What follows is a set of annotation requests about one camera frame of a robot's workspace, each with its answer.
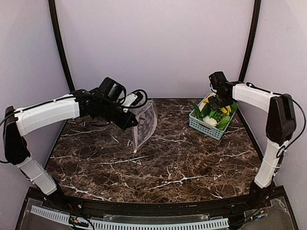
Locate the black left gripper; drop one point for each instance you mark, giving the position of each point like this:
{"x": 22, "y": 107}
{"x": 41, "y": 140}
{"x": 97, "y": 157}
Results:
{"x": 123, "y": 117}

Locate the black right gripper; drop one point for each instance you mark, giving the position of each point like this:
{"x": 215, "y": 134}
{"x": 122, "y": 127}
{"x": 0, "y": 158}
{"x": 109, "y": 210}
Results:
{"x": 220, "y": 103}

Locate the yellow toy banana bunch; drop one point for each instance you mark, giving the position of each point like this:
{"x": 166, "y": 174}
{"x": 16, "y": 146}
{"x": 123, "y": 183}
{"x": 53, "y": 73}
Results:
{"x": 225, "y": 110}

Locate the clear zip top bag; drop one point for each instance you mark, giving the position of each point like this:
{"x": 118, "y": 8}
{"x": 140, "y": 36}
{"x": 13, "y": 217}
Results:
{"x": 147, "y": 117}

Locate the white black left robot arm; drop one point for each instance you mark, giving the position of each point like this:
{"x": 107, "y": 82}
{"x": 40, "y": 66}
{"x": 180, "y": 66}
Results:
{"x": 108, "y": 101}

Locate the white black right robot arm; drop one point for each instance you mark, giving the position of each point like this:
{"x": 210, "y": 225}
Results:
{"x": 277, "y": 120}

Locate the white toy radish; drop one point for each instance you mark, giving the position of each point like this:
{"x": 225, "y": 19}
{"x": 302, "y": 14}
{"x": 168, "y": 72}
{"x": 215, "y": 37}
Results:
{"x": 210, "y": 121}

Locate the thin green toy pepper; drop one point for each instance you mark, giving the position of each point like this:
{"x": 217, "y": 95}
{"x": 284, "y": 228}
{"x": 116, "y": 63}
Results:
{"x": 197, "y": 112}

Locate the green toy lettuce leaf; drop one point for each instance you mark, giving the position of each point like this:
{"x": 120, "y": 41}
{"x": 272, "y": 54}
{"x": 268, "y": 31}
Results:
{"x": 223, "y": 123}

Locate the blue plastic vegetable basket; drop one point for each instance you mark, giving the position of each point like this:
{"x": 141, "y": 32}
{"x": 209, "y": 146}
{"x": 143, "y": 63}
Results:
{"x": 216, "y": 114}

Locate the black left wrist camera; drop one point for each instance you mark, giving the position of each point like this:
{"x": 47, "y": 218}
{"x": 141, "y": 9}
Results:
{"x": 135, "y": 99}

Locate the black left frame post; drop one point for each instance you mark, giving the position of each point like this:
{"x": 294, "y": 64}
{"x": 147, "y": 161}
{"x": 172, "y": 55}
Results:
{"x": 59, "y": 44}

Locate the black frame post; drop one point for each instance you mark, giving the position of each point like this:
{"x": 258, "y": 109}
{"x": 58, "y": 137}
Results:
{"x": 250, "y": 41}
{"x": 59, "y": 44}

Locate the black right frame post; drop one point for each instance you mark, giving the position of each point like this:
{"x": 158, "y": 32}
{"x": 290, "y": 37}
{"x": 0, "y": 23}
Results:
{"x": 250, "y": 41}

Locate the grey slotted cable duct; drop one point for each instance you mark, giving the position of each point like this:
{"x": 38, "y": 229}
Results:
{"x": 117, "y": 222}

